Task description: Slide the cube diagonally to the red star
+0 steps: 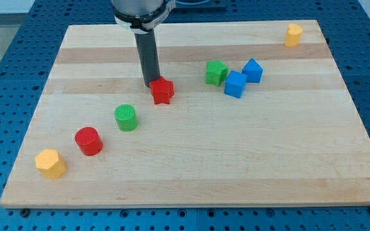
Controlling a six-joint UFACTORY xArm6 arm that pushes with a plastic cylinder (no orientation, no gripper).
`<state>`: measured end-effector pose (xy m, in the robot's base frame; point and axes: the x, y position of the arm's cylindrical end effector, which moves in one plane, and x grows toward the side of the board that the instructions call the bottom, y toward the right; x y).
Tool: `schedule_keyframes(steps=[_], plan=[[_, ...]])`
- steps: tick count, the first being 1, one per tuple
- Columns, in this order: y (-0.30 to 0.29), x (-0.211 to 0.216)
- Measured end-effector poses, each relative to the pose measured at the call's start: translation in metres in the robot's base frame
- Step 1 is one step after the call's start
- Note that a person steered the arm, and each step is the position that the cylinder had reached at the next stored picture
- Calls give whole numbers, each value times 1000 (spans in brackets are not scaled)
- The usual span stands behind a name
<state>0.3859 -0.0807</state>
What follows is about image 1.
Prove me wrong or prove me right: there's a wooden board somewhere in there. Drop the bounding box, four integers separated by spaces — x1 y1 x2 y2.
0 20 370 209

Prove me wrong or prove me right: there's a green cylinder block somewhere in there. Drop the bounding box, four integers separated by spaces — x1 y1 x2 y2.
114 104 138 132

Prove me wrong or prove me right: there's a blue cube block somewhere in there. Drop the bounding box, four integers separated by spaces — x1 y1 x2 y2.
224 71 247 98

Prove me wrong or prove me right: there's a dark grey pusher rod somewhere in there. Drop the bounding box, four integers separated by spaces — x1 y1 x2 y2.
135 30 161 88

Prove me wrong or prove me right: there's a yellow hexagon block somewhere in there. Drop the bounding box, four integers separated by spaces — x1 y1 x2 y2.
35 149 67 179

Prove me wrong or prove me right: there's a red cylinder block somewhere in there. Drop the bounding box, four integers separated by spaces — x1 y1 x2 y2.
75 127 103 156

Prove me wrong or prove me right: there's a green star block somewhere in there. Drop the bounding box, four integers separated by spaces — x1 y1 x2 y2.
205 60 228 87

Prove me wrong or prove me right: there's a yellow heart block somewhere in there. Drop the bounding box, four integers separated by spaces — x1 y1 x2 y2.
285 23 303 47

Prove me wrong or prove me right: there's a red star block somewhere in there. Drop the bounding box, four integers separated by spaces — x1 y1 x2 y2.
150 76 175 105

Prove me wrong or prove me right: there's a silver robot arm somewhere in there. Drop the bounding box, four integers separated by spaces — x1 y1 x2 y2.
111 0 176 34

